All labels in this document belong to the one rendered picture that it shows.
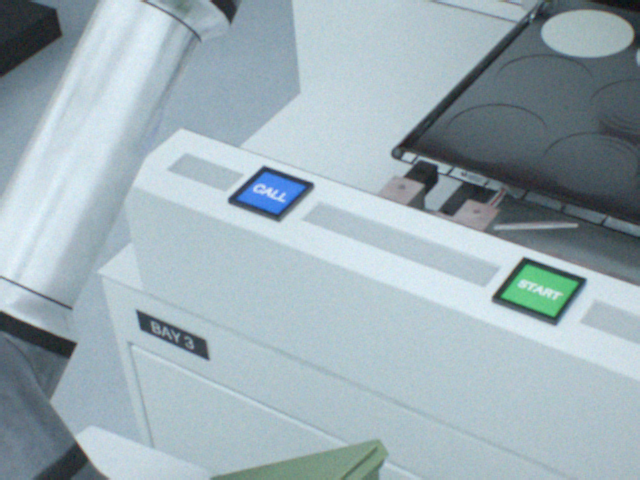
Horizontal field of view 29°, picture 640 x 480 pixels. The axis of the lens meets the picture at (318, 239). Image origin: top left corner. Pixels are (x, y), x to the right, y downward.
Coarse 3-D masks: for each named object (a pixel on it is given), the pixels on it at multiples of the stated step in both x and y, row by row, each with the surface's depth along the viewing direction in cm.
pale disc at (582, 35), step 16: (560, 16) 141; (576, 16) 141; (592, 16) 141; (608, 16) 140; (544, 32) 139; (560, 32) 139; (576, 32) 138; (592, 32) 138; (608, 32) 138; (624, 32) 138; (560, 48) 136; (576, 48) 136; (592, 48) 136; (608, 48) 135; (624, 48) 135
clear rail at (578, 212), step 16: (400, 160) 123; (416, 160) 122; (432, 160) 122; (448, 176) 121; (464, 176) 120; (480, 176) 119; (496, 192) 119; (512, 192) 117; (528, 192) 117; (544, 208) 116; (560, 208) 115; (576, 208) 115; (592, 224) 114; (608, 224) 113; (624, 224) 112
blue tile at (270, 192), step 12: (264, 180) 111; (276, 180) 111; (288, 180) 111; (252, 192) 110; (264, 192) 110; (276, 192) 109; (288, 192) 109; (252, 204) 108; (264, 204) 108; (276, 204) 108
